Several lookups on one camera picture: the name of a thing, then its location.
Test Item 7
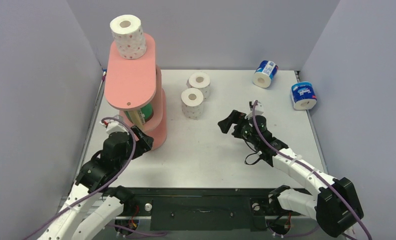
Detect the green brown roll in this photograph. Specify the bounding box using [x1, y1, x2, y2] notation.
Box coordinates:
[124, 103, 153, 124]

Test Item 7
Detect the white dotted toilet roll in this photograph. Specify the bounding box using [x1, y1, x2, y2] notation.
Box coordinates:
[181, 88, 204, 120]
[110, 14, 147, 60]
[186, 71, 211, 100]

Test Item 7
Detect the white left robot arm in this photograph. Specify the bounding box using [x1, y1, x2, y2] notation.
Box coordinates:
[39, 126, 154, 240]

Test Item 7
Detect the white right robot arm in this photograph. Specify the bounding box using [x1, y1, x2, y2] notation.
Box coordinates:
[218, 110, 364, 238]

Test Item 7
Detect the pink three-tier wooden shelf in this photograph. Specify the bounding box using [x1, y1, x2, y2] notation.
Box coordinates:
[104, 33, 167, 150]

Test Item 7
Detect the blue white packaged roll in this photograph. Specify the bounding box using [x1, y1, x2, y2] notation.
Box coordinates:
[252, 60, 279, 89]

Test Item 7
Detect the blue Tempo packaged roll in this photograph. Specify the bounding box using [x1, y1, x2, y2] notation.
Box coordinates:
[291, 81, 317, 111]

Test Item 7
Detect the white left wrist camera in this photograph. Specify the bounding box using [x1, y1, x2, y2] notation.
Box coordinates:
[100, 118, 128, 135]

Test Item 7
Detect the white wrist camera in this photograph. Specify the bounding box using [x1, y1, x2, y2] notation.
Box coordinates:
[246, 100, 264, 120]
[100, 118, 128, 135]

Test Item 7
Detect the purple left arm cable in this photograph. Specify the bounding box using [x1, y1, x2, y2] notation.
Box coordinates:
[22, 116, 169, 240]

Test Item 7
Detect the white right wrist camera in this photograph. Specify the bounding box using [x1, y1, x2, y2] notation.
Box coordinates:
[246, 100, 264, 120]

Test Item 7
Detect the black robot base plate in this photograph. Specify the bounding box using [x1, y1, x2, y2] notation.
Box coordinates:
[115, 187, 290, 232]

